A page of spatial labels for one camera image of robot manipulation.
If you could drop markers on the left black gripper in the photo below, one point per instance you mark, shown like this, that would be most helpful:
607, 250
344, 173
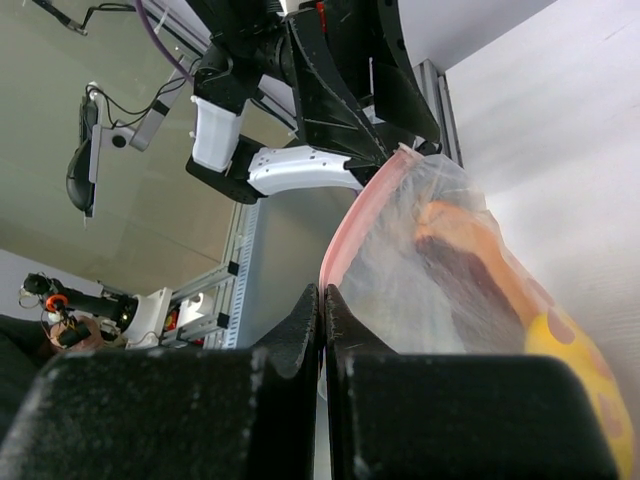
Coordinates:
356, 93

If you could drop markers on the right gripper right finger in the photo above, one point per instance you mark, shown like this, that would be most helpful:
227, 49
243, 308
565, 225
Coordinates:
417, 416

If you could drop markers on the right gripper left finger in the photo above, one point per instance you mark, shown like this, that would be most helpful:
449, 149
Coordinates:
175, 413

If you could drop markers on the clear zip top bag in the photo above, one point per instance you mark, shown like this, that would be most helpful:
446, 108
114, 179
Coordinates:
420, 259

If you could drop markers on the yellow mango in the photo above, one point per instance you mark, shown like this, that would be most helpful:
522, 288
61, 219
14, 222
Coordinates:
557, 335

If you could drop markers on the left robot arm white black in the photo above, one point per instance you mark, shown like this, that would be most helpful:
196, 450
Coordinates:
246, 171

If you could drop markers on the left aluminium frame post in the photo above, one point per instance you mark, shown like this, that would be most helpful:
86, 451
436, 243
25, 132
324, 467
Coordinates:
434, 87

